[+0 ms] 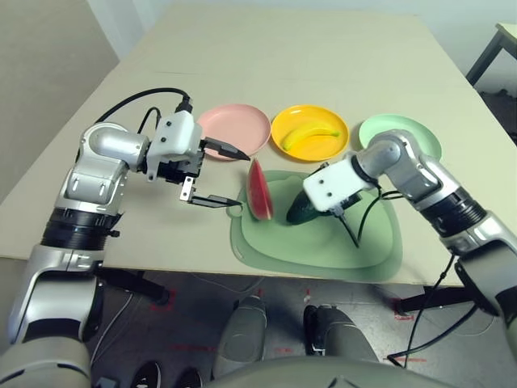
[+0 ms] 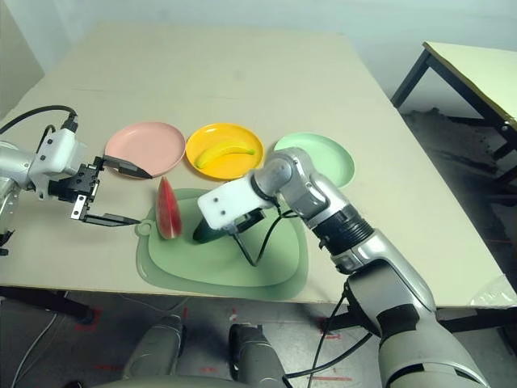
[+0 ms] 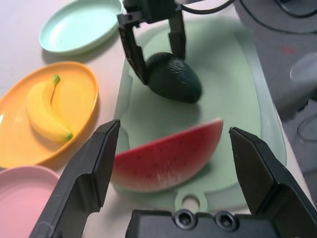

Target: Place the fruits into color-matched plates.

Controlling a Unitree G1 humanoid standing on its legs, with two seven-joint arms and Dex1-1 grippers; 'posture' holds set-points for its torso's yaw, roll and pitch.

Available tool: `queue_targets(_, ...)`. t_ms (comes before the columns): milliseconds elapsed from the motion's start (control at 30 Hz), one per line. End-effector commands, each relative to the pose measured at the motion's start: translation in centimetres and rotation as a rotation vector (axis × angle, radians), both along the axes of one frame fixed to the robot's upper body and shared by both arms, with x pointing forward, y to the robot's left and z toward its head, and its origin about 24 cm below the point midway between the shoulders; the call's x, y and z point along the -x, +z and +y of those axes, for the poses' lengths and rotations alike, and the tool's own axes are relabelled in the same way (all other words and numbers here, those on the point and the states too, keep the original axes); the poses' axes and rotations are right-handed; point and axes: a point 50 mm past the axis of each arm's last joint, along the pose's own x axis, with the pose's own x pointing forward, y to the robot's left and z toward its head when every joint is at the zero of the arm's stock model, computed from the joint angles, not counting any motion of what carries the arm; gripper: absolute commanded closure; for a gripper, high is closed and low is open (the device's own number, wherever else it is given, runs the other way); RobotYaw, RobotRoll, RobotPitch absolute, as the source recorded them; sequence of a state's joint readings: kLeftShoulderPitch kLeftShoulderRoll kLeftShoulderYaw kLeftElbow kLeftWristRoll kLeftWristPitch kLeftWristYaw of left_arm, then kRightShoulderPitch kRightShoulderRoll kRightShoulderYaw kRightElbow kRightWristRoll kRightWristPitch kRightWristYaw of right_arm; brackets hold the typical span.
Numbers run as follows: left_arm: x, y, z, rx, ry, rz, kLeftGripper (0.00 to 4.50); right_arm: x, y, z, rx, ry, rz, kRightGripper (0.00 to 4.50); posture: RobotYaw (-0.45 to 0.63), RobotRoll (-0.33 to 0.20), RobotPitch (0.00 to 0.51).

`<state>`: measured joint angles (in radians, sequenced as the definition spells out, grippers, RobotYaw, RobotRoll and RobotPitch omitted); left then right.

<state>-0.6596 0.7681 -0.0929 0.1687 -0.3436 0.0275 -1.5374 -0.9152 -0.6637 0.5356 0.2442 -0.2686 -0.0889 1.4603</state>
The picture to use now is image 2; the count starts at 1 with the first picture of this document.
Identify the black table frame bar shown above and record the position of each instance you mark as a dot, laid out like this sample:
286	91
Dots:
476	317
44	301

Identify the red watermelon slice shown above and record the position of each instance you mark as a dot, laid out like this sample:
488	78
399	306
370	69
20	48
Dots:
169	210

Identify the yellow banana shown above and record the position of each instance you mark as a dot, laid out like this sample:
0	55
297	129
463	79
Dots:
220	151

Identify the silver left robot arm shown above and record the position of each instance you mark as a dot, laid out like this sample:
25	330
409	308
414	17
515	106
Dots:
16	161

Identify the grey robot right leg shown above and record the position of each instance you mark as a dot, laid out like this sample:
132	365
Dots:
256	355

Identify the green cutting board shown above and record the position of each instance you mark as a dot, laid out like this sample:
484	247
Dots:
218	266

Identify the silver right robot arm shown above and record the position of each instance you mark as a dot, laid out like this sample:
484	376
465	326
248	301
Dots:
387	258

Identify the clear plastic bag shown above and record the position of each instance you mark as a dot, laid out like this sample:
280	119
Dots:
494	293

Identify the grey robot torso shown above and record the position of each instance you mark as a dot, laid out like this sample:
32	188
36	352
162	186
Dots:
169	382

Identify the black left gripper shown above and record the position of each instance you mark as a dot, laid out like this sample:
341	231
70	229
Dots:
82	182

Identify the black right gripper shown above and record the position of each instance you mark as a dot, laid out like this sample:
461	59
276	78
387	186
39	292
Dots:
248	222

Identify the dark green avocado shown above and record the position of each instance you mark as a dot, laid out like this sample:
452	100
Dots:
204	234

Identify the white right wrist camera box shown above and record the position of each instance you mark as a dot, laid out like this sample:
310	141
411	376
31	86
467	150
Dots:
230	200

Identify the pink plate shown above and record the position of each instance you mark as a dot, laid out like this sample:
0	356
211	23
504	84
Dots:
141	147

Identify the grey robot leg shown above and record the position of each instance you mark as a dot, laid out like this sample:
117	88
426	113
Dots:
256	355
155	347

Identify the beige side table black legs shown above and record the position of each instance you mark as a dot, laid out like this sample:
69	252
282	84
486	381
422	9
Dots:
476	68

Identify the grey robot left leg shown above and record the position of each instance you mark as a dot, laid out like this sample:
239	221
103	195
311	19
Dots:
155	347

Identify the mint green plate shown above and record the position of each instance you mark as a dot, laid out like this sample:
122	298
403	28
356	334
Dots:
319	143

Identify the yellow plate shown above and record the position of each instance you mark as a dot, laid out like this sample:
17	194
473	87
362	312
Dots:
226	165

